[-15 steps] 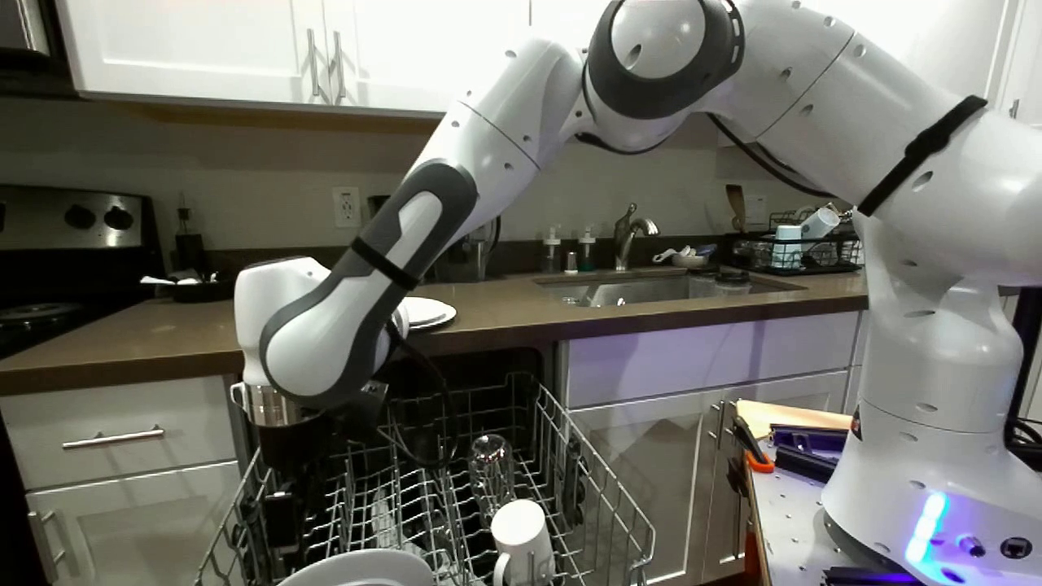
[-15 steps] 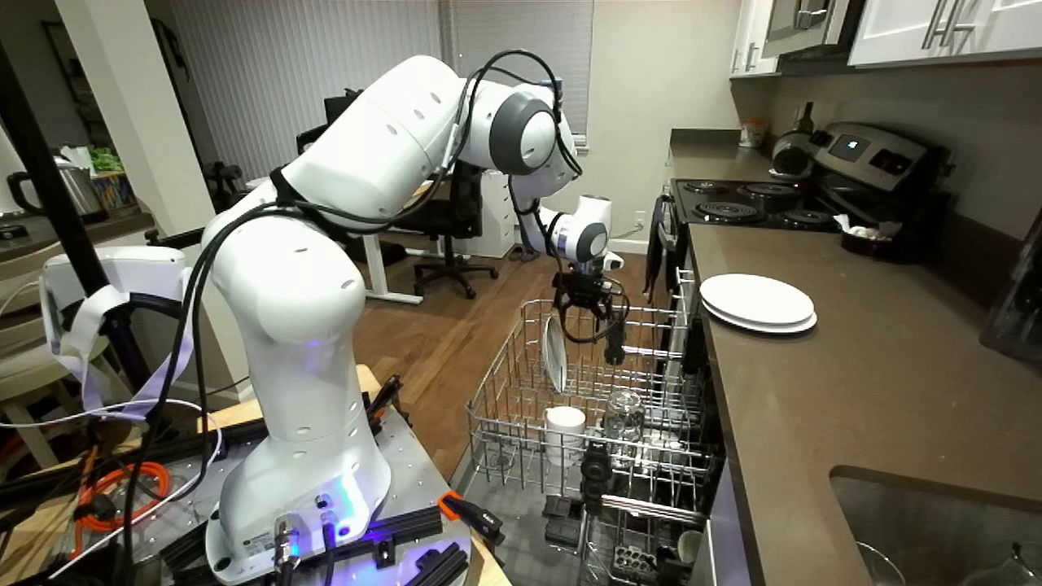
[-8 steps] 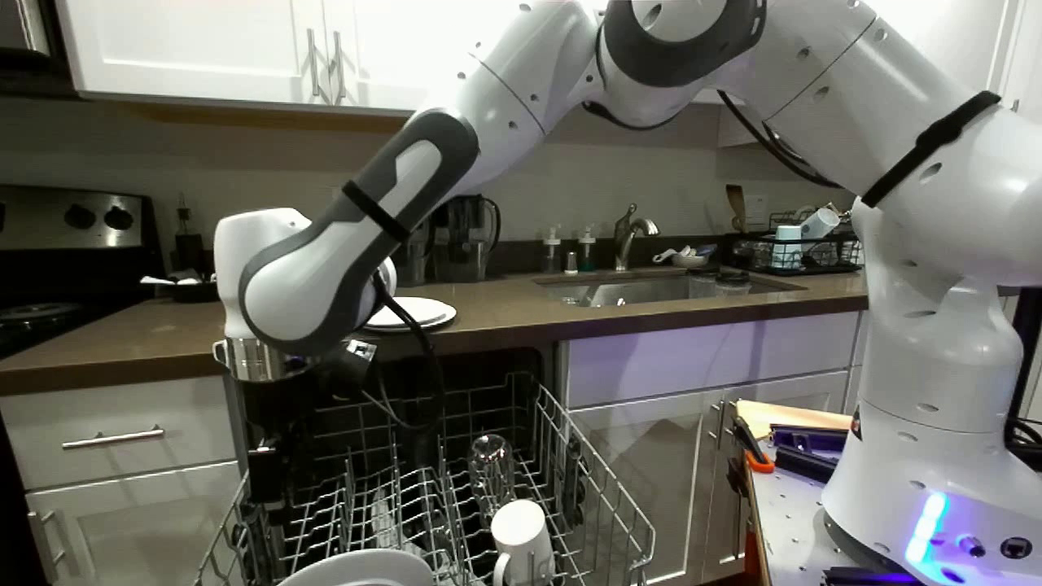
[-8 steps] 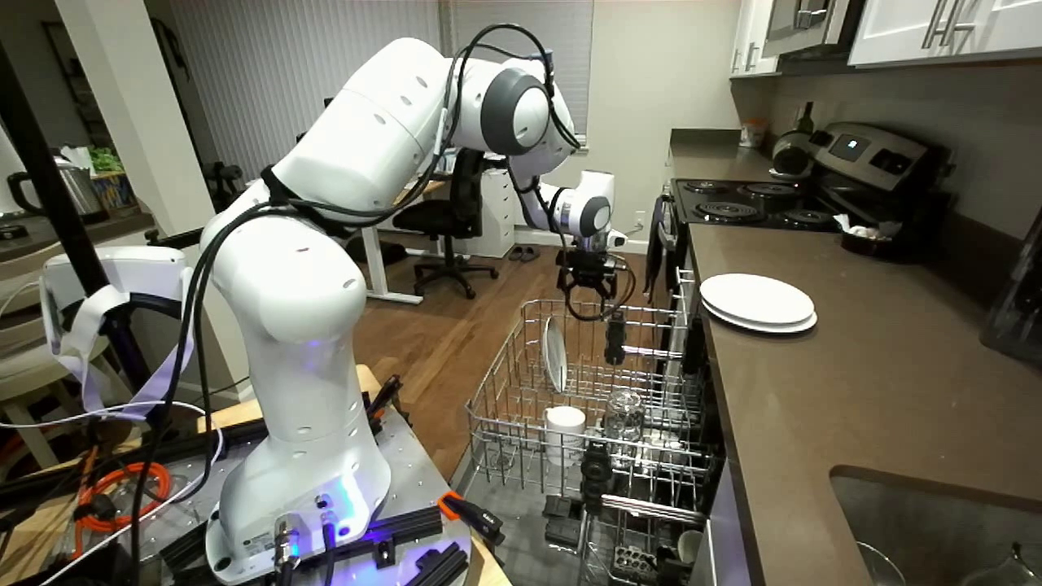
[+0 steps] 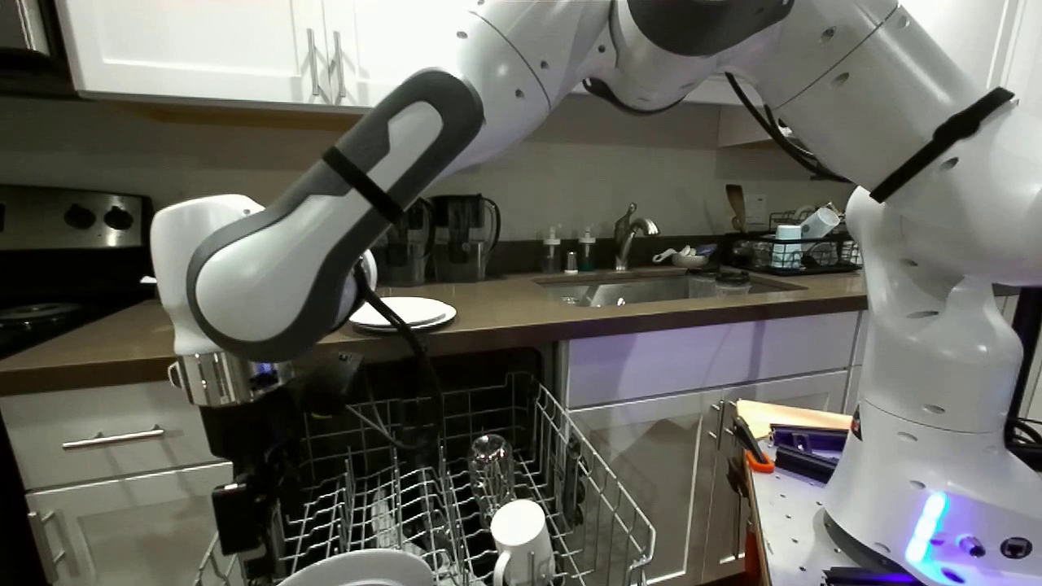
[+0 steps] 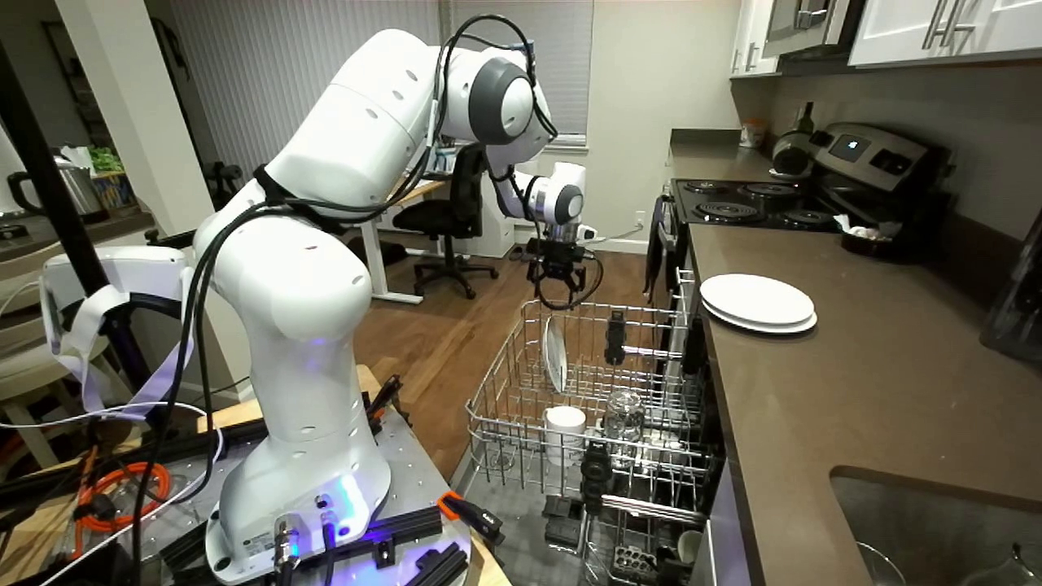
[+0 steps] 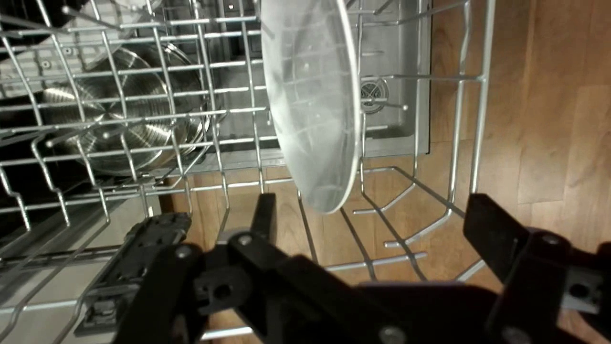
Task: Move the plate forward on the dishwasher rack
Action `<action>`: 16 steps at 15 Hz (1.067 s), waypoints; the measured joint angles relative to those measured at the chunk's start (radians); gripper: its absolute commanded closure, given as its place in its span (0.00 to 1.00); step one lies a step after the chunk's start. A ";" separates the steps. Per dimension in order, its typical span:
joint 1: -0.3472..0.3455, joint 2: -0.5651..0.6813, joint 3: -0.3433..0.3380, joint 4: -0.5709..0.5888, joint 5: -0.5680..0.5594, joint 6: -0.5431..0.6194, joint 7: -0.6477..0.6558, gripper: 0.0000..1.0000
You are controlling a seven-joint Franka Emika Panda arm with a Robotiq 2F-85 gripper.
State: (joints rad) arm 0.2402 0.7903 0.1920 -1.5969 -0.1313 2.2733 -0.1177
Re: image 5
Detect white upper cabinets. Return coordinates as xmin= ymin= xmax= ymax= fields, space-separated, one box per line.
xmin=54 ymin=0 xmax=1042 ymax=110

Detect white mug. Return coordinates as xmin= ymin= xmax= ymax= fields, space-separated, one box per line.
xmin=492 ymin=498 xmax=554 ymax=586

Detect white plate on counter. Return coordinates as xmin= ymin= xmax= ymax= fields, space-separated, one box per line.
xmin=347 ymin=297 xmax=457 ymax=330

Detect chrome sink faucet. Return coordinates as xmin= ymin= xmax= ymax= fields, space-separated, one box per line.
xmin=611 ymin=209 xmax=659 ymax=272

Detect white lower drawer cabinet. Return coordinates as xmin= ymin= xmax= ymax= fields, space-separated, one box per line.
xmin=0 ymin=379 xmax=232 ymax=586

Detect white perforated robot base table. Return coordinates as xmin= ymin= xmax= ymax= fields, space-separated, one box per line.
xmin=736 ymin=399 xmax=917 ymax=586

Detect orange black clamp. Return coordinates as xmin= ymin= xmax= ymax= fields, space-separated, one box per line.
xmin=728 ymin=412 xmax=775 ymax=476

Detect clear drinking glass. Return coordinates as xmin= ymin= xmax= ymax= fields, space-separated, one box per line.
xmin=470 ymin=431 xmax=514 ymax=514

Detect dish drying rack on counter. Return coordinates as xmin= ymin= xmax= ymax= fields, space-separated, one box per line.
xmin=731 ymin=206 xmax=862 ymax=272

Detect stainless steel kitchen sink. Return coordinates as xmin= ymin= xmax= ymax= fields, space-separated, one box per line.
xmin=540 ymin=272 xmax=785 ymax=309

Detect black stove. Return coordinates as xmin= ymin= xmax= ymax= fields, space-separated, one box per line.
xmin=0 ymin=184 xmax=153 ymax=358

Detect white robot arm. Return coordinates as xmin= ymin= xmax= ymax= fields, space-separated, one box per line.
xmin=153 ymin=0 xmax=1042 ymax=572

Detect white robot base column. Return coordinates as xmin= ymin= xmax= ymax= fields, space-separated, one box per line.
xmin=825 ymin=189 xmax=1042 ymax=586

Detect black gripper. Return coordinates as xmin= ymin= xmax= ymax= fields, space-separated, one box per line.
xmin=203 ymin=389 xmax=302 ymax=553

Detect white wire dishwasher rack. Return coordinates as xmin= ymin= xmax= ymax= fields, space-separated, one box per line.
xmin=228 ymin=373 xmax=653 ymax=586

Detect black coffee maker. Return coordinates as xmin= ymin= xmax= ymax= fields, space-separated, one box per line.
xmin=381 ymin=193 xmax=501 ymax=285

